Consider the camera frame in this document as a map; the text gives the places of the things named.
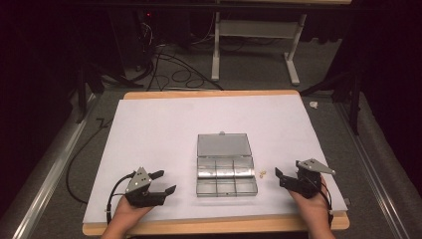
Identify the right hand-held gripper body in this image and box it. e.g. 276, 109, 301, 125
279, 158, 336, 200

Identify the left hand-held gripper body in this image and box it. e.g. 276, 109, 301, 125
124, 166, 167, 209

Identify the clear plastic compartment box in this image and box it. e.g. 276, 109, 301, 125
196, 131, 259, 198

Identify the person's right hand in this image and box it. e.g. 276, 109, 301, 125
288, 176, 333, 230

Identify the person's left hand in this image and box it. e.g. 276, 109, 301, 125
110, 195, 154, 230

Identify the white paper sheet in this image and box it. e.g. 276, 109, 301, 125
82, 94, 349, 225

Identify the black metal stand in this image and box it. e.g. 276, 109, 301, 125
75, 62, 144, 124
300, 59, 363, 135

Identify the dark computer tower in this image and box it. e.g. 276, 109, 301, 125
108, 9, 157, 72

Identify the right hand-held gripper black cable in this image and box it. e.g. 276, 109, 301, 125
318, 180, 334, 228

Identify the hand-held gripper black cable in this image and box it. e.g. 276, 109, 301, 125
105, 171, 137, 225
318, 180, 334, 228

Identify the left hand-held gripper black cable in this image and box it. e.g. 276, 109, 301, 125
105, 171, 137, 225

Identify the long black floor cable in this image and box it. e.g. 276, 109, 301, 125
65, 117, 114, 205

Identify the aluminium rail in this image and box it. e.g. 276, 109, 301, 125
12, 93, 98, 239
333, 99, 413, 239

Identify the black cables bundle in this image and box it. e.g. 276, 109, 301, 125
144, 42, 225, 92

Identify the white metal desk frame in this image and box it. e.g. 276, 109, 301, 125
210, 11, 309, 87

